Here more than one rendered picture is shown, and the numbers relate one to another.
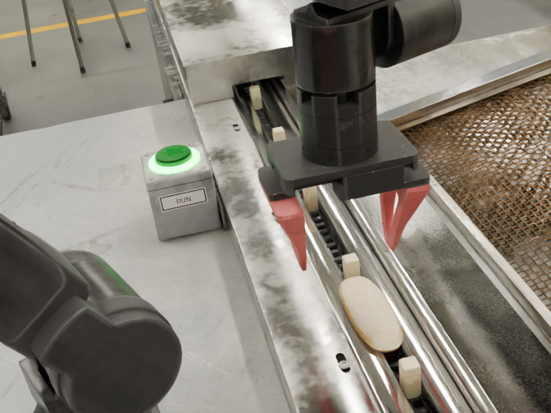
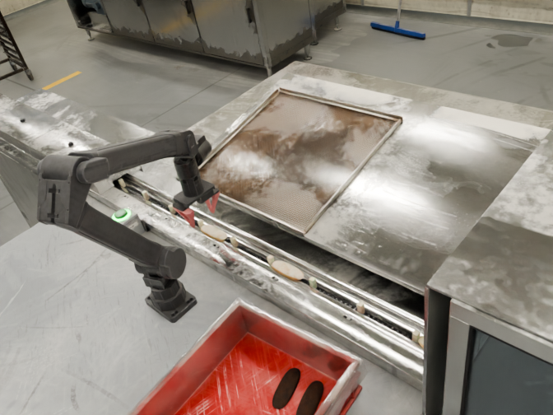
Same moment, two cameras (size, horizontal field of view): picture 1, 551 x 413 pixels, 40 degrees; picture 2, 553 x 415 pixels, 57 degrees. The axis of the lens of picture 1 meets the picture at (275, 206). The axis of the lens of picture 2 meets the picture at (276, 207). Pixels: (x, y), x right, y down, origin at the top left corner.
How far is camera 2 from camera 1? 0.85 m
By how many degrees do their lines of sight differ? 27
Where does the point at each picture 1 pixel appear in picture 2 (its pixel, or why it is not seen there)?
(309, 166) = (190, 198)
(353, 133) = (199, 186)
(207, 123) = (113, 198)
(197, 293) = not seen: hidden behind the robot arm
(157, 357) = (182, 257)
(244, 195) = (151, 217)
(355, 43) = (193, 164)
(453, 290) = (230, 218)
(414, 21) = (202, 152)
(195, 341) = not seen: hidden behind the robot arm
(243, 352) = not seen: hidden behind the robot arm
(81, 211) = (85, 249)
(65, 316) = (164, 253)
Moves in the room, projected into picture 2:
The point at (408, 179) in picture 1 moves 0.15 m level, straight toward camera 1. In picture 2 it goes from (214, 192) to (236, 220)
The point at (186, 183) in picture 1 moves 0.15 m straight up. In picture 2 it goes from (131, 221) to (113, 180)
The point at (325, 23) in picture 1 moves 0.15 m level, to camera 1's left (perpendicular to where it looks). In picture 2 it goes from (185, 162) to (133, 190)
